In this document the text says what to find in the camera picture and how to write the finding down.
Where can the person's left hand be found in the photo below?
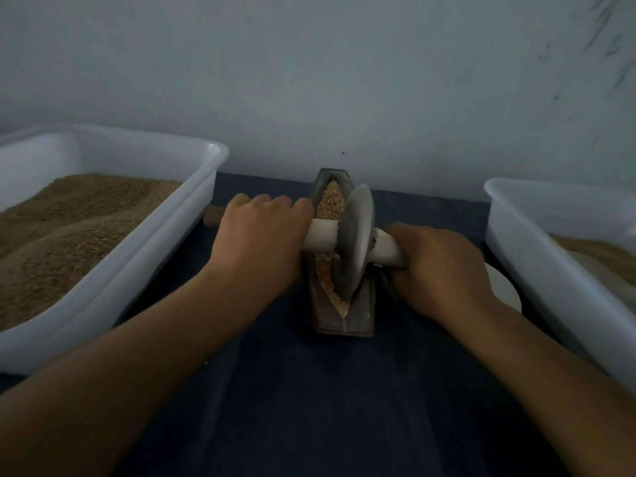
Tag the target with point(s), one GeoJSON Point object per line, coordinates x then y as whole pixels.
{"type": "Point", "coordinates": [260, 243]}

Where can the dark blue table cloth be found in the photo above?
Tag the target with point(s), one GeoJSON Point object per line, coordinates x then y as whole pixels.
{"type": "Point", "coordinates": [318, 422]}

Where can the person's right forearm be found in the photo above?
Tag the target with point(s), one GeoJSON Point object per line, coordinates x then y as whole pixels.
{"type": "Point", "coordinates": [552, 392]}

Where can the large brown grain heap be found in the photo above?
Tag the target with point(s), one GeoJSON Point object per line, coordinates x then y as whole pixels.
{"type": "Point", "coordinates": [601, 253]}
{"type": "Point", "coordinates": [60, 243]}

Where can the boat-shaped metal grinding trough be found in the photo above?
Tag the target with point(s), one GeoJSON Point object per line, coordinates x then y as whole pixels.
{"type": "Point", "coordinates": [343, 323]}

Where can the person's right hand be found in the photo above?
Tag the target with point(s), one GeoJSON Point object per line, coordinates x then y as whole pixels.
{"type": "Point", "coordinates": [437, 273]}

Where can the person's left forearm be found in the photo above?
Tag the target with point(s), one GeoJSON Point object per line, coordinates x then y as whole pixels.
{"type": "Point", "coordinates": [104, 392]}

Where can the white round plate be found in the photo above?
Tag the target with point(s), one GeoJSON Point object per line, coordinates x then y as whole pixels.
{"type": "Point", "coordinates": [505, 288]}

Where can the white plastic tub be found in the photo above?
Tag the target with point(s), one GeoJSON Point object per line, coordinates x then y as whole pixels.
{"type": "Point", "coordinates": [164, 238]}
{"type": "Point", "coordinates": [556, 293]}

